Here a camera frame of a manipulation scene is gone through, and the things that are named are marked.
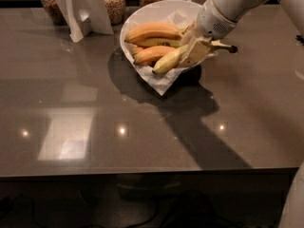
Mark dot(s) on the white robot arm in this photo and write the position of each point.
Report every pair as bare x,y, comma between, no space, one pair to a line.
293,211

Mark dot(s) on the left white card stand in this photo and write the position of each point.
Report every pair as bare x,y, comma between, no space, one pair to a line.
85,16

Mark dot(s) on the middle yellow banana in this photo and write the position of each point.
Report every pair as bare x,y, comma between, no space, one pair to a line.
150,42

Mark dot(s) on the far left glass jar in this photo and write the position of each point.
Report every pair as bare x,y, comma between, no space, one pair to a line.
53,11

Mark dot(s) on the lower orange banana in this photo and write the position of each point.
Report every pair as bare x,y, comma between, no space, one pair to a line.
151,54

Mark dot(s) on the white bowl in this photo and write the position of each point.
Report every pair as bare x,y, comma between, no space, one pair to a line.
172,4

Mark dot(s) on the yellow-green front banana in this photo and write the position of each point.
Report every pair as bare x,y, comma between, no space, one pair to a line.
172,59

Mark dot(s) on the white paper liner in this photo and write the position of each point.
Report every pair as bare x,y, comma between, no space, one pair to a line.
161,81

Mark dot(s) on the glass jar of grains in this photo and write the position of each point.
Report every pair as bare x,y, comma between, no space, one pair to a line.
115,10

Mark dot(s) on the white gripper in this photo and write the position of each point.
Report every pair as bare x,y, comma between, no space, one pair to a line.
211,22

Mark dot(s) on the top orange-yellow banana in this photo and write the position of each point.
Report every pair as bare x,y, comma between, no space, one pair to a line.
151,30

